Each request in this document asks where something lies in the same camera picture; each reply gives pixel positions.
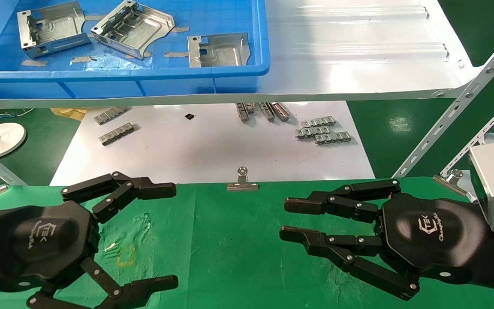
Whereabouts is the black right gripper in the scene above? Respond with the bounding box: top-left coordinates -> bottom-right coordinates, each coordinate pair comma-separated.
279,179 -> 488,301

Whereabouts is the white round stand base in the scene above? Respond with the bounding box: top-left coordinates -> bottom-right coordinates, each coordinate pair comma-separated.
0,112 -> 27,158

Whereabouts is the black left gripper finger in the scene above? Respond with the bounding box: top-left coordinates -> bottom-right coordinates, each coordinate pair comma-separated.
61,171 -> 177,224

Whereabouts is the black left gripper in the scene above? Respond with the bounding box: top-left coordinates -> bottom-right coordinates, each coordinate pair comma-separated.
0,200 -> 179,309

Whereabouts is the grey perforated angle rail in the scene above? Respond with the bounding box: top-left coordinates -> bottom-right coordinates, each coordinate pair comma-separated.
0,164 -> 27,188

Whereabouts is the blue plastic bin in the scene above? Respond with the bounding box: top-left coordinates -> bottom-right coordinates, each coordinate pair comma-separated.
0,0 -> 271,100

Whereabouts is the white floor board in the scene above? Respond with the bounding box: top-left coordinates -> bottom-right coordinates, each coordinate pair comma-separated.
50,101 -> 376,187

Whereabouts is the yellow crumpled material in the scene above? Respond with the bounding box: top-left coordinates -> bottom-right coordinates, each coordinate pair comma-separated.
50,107 -> 88,122

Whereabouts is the green table cloth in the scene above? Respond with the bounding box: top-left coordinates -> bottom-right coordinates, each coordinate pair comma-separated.
0,176 -> 494,309

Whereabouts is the grey sheet metal bracket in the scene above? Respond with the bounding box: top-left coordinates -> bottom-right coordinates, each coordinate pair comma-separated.
187,33 -> 252,68
90,0 -> 175,60
17,1 -> 92,59

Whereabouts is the white shelf board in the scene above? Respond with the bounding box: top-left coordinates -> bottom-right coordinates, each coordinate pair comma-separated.
0,0 -> 484,110

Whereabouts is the white perforated angle rail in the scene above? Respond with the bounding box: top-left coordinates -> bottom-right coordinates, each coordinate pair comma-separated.
439,89 -> 494,176
392,19 -> 494,179

